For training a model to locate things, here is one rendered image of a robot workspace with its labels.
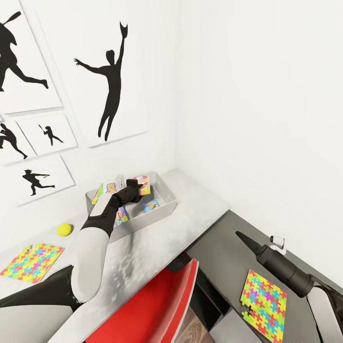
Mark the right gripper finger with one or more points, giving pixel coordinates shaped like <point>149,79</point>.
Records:
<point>252,244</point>

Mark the jigsaw puzzle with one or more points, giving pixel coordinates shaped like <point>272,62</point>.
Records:
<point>268,303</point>
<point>32,266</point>

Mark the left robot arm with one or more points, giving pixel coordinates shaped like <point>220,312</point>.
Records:
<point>35,314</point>

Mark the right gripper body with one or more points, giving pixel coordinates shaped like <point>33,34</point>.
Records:
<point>277,264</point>

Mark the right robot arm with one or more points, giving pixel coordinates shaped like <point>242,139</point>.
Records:
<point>325,302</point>

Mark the tennis ball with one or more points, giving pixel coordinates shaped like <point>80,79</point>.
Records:
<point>64,229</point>

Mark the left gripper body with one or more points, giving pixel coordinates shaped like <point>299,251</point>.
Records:
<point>132,190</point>

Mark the board game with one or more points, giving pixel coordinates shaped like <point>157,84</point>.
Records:
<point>150,205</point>
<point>121,216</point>
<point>110,187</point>

